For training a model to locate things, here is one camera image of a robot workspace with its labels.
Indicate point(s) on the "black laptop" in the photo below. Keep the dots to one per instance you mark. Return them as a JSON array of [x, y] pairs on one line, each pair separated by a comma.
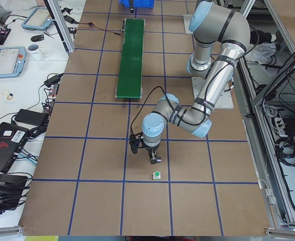
[[12, 140]]

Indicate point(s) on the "green conveyor belt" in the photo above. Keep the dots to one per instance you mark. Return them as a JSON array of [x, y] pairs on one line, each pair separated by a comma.
[[130, 71]]

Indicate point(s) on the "green push button switch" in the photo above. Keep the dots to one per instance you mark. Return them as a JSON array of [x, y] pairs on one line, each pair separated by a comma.
[[156, 175]]

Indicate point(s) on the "white mug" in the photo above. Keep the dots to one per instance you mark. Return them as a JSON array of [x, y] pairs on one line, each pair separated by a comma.
[[37, 52]]

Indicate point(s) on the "near teach pendant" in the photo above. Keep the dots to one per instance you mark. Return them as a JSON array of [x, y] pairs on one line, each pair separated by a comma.
[[12, 60]]

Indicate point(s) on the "far teach pendant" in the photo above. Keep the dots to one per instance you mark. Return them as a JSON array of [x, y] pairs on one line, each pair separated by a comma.
[[40, 19]]

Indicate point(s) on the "aluminium frame post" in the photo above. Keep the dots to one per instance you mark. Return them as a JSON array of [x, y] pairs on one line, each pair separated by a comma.
[[55, 12]]

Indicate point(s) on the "blue plastic bin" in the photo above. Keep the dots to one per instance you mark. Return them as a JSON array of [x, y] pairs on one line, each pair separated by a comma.
[[138, 3]]

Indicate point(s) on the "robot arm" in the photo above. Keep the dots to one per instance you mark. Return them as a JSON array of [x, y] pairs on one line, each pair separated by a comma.
[[222, 36]]

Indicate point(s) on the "black power adapter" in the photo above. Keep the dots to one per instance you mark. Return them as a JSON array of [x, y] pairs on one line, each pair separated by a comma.
[[31, 117]]

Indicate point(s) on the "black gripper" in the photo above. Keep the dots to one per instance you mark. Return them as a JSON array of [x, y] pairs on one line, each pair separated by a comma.
[[152, 149]]

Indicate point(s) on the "teach pendant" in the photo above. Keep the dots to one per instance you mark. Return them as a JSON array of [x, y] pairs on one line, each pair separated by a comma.
[[12, 60], [40, 19]]

